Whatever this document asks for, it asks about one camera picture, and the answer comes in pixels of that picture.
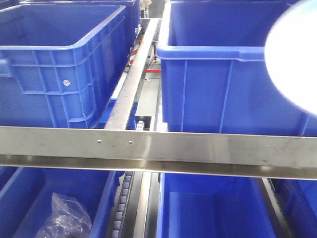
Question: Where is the light blue plate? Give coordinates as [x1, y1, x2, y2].
[264, 0, 317, 115]

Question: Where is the red metal bar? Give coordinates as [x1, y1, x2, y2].
[143, 69, 161, 73]

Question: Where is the roller conveyor track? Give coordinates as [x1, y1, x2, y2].
[111, 171, 134, 238]

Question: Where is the blue bin upper right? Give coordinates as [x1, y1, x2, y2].
[158, 0, 317, 136]

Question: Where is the blue bin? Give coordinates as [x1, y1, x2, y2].
[275, 179, 317, 238]
[0, 167, 123, 238]
[158, 0, 317, 136]
[157, 173, 276, 238]
[0, 3, 129, 128]

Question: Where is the blue bin lower middle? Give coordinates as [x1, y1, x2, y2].
[157, 173, 276, 238]

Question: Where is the blue bin upper left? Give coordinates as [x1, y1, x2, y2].
[0, 3, 129, 128]

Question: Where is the clear plastic bag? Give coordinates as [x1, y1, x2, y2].
[36, 192, 92, 238]

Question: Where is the blue bin lower near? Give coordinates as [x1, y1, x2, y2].
[0, 167, 123, 238]

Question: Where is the blue bin lower right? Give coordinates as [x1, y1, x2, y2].
[275, 179, 317, 238]

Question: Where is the steel divider rail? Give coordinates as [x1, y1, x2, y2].
[105, 18, 161, 130]

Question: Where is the red white striped post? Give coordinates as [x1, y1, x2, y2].
[128, 40, 142, 66]

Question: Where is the stainless steel shelf rail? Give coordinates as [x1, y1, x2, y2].
[0, 126, 317, 180]

